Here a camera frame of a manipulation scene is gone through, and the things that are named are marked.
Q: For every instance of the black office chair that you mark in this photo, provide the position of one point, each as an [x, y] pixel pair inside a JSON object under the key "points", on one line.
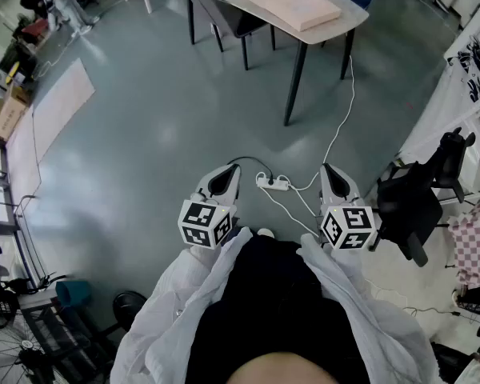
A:
{"points": [[408, 210]]}

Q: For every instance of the black dining chair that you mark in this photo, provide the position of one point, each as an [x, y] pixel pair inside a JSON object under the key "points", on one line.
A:
{"points": [[240, 18]]}

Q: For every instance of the black round stool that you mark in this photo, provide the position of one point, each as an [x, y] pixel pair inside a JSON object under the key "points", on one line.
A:
{"points": [[128, 306]]}

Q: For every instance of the white power strip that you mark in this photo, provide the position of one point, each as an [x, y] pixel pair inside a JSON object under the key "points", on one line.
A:
{"points": [[273, 181]]}

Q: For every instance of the pink floor mat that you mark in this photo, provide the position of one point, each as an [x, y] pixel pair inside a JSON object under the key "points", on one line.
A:
{"points": [[60, 102]]}

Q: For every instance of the person's left forearm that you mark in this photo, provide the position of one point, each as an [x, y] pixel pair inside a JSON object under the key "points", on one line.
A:
{"points": [[184, 278]]}

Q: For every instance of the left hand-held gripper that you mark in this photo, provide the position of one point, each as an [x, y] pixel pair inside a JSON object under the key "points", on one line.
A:
{"points": [[202, 224]]}

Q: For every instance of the person's face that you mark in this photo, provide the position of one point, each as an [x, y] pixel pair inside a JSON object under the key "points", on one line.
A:
{"points": [[284, 370]]}

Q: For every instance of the person's right forearm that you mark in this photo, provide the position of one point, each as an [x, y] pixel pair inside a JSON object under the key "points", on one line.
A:
{"points": [[352, 274]]}

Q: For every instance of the pink box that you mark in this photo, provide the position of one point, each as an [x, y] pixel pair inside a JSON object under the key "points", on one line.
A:
{"points": [[288, 2]]}

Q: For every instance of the person's white shoe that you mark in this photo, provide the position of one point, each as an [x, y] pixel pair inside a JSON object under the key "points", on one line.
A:
{"points": [[266, 233]]}

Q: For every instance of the bicycle wheel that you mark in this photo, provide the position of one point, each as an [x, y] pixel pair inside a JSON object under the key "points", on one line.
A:
{"points": [[26, 344]]}

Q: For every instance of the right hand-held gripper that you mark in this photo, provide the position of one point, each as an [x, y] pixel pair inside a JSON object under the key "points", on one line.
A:
{"points": [[350, 228]]}

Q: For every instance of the teal bin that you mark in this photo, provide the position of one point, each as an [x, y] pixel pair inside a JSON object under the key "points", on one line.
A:
{"points": [[74, 292]]}

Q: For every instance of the large cardboard box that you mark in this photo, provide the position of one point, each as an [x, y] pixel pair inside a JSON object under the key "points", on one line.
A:
{"points": [[4, 120]]}

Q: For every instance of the person's torso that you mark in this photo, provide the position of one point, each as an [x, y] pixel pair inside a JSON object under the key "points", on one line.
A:
{"points": [[272, 294]]}

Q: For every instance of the small cardboard box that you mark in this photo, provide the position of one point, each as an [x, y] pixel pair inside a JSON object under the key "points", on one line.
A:
{"points": [[20, 94]]}

